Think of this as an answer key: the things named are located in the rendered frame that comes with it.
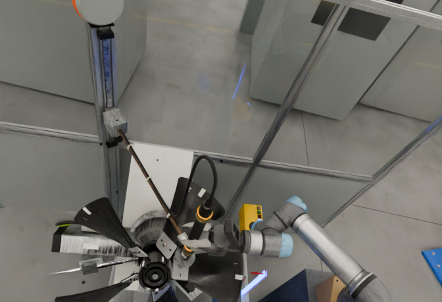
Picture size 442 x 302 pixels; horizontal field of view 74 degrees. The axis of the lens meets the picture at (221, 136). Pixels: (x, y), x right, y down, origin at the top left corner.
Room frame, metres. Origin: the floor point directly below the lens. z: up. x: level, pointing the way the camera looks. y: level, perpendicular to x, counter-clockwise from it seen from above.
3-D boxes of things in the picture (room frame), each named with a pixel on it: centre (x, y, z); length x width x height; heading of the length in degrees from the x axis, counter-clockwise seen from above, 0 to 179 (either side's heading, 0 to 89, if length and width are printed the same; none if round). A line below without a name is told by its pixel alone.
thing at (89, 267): (0.31, 0.31, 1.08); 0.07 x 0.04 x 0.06; 116
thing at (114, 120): (0.79, 0.45, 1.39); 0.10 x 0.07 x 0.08; 50
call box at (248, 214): (0.77, -0.30, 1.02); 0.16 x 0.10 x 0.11; 15
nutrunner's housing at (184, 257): (0.39, -0.03, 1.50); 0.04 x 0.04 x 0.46
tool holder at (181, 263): (0.39, -0.02, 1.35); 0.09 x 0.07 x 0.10; 50
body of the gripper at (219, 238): (0.42, -0.14, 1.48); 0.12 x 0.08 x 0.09; 105
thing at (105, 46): (0.82, 0.49, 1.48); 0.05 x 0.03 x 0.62; 140
